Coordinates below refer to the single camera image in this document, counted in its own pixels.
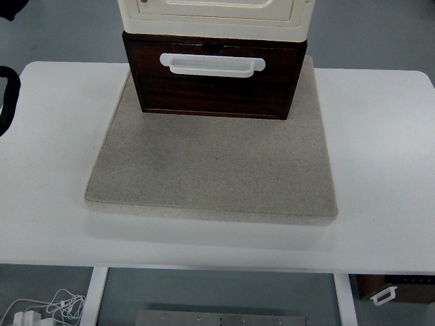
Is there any white drawer handle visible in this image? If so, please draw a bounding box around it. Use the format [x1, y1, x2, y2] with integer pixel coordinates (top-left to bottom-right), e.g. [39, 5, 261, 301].
[160, 53, 266, 78]

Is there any white table leg left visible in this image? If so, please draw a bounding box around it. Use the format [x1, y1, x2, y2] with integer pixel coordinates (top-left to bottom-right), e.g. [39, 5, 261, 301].
[80, 267, 109, 326]

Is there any black cable loop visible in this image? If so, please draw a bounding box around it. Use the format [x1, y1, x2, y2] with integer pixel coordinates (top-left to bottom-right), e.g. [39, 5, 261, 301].
[0, 66, 22, 137]

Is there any grey fabric cushion pad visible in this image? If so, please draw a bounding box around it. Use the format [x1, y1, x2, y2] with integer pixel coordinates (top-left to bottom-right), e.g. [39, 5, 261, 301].
[85, 56, 338, 225]

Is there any brown wooden box on floor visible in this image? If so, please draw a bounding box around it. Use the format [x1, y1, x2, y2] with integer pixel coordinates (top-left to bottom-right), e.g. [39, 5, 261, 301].
[356, 274, 434, 304]

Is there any dark wooden drawer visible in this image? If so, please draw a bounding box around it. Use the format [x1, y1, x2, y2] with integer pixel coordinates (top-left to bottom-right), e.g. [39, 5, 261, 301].
[128, 41, 305, 120]

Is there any white cable bundle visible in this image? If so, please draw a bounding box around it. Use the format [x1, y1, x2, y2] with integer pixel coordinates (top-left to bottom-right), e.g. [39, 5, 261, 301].
[0, 289, 87, 326]

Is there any white table leg right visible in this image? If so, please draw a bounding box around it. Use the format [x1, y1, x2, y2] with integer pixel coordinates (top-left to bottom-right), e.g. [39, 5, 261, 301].
[334, 274, 358, 326]

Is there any white power adapter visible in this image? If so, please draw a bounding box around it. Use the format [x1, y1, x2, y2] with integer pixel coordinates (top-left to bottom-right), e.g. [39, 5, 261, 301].
[13, 310, 41, 326]

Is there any white handle on floor box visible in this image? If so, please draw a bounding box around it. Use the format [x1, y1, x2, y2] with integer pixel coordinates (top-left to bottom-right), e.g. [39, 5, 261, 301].
[370, 286, 397, 306]

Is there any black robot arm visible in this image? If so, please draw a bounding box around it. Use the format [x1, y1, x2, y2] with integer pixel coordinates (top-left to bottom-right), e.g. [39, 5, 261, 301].
[0, 0, 29, 21]

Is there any white table leg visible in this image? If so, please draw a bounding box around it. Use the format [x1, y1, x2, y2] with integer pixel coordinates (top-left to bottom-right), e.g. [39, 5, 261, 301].
[334, 274, 358, 326]
[80, 267, 109, 326]

